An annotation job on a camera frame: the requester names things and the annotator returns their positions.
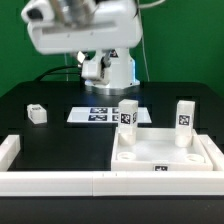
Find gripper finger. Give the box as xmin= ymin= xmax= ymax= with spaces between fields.
xmin=76 ymin=51 xmax=85 ymax=63
xmin=101 ymin=53 xmax=111 ymax=70

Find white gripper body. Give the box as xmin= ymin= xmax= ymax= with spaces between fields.
xmin=27 ymin=0 xmax=142 ymax=55

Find white square tabletop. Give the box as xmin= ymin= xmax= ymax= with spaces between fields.
xmin=111 ymin=128 xmax=213 ymax=171

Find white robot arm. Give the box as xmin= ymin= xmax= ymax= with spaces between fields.
xmin=21 ymin=0 xmax=143 ymax=95

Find white marker base sheet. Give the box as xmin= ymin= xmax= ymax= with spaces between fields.
xmin=66 ymin=106 xmax=153 ymax=124

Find white U-shaped fence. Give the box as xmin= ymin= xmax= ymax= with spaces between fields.
xmin=0 ymin=135 xmax=224 ymax=196

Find black cable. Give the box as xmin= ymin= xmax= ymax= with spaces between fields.
xmin=34 ymin=64 xmax=84 ymax=82

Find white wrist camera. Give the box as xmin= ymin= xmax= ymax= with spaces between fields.
xmin=21 ymin=0 xmax=55 ymax=23

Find white camera cable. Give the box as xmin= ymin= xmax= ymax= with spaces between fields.
xmin=138 ymin=0 xmax=166 ymax=83

